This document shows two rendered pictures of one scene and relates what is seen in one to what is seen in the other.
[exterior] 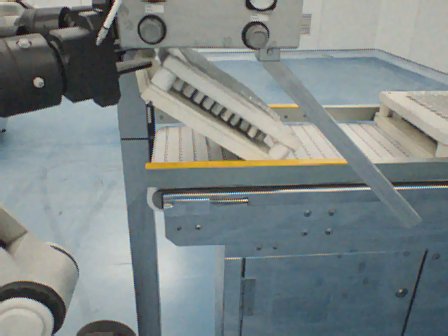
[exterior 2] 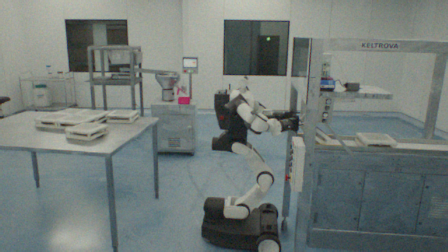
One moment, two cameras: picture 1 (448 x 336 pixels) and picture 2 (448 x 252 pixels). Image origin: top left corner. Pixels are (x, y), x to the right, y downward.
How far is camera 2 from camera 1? 2.07 m
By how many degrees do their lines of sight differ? 16
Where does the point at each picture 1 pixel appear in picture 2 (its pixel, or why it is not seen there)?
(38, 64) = (289, 124)
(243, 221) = (320, 157)
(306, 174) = (333, 147)
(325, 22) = not seen: hidden behind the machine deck
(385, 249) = (353, 169)
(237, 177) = (319, 146)
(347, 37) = (379, 104)
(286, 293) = (329, 179)
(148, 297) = (288, 189)
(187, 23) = not seen: hidden behind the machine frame
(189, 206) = not seen: hidden behind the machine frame
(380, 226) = (351, 161)
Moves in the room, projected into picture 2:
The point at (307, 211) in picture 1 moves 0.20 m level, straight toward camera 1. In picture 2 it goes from (334, 155) to (330, 164)
